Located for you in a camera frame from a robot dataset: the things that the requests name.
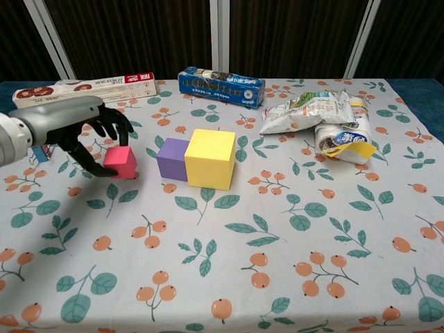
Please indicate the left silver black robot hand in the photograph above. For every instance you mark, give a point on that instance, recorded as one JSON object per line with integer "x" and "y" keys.
{"x": 62, "y": 118}

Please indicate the small red foam cube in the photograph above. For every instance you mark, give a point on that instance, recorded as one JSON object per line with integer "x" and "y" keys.
{"x": 121, "y": 159}

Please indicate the purple foam cube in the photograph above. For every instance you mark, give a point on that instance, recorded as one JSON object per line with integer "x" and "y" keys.
{"x": 171, "y": 159}

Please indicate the large yellow foam cube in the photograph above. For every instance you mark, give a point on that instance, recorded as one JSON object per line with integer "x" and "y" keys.
{"x": 208, "y": 163}

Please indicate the floral tablecloth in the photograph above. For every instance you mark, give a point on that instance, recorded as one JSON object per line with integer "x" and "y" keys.
{"x": 260, "y": 225}

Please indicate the long white red cookie box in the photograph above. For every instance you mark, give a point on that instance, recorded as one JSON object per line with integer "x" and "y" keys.
{"x": 86, "y": 88}

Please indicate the small blue binder clip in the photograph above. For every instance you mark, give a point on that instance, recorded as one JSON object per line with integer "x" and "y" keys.
{"x": 42, "y": 155}

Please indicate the dark folding screen panel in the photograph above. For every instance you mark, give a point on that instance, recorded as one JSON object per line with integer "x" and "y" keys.
{"x": 138, "y": 34}
{"x": 14, "y": 34}
{"x": 288, "y": 34}
{"x": 409, "y": 34}

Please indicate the long blue cookie box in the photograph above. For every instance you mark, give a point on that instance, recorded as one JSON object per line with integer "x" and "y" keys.
{"x": 218, "y": 86}

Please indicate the crumpled silver snack bag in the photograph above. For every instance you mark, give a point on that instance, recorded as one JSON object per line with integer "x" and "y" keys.
{"x": 298, "y": 116}

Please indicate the crumpled white blue yellow package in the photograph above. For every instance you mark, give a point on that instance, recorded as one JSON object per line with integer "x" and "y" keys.
{"x": 350, "y": 142}

